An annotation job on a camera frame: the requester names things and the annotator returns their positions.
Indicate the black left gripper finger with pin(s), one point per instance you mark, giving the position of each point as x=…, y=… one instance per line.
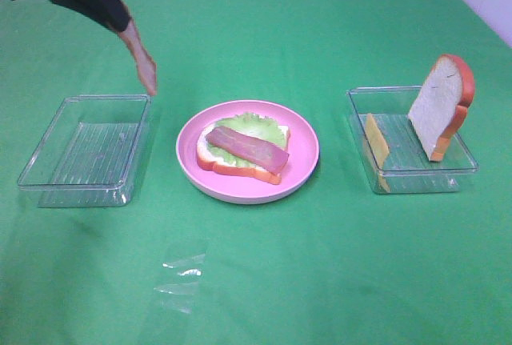
x=112, y=14

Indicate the curved bacon strip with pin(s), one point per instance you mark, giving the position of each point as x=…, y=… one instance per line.
x=145, y=65

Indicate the bread slice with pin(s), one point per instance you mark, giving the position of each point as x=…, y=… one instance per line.
x=442, y=104
x=207, y=161

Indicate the green lettuce leaf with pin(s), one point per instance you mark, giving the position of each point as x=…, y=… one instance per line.
x=254, y=125

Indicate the straight ham strip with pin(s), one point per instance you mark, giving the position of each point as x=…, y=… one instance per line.
x=258, y=151

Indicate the left clear plastic container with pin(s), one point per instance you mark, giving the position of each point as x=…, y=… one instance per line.
x=89, y=155

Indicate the clear plastic container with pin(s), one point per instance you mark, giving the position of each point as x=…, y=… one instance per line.
x=407, y=169
x=89, y=155

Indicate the pink round plate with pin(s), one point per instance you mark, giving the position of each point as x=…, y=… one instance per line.
x=303, y=148

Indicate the clear plastic film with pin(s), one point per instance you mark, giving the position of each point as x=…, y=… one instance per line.
x=179, y=275

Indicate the yellow cheese slice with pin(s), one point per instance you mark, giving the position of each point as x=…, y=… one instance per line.
x=377, y=152

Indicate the right clear plastic container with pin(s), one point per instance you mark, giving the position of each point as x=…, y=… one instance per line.
x=407, y=169

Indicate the green tablecloth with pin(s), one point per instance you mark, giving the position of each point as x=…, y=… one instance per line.
x=333, y=263

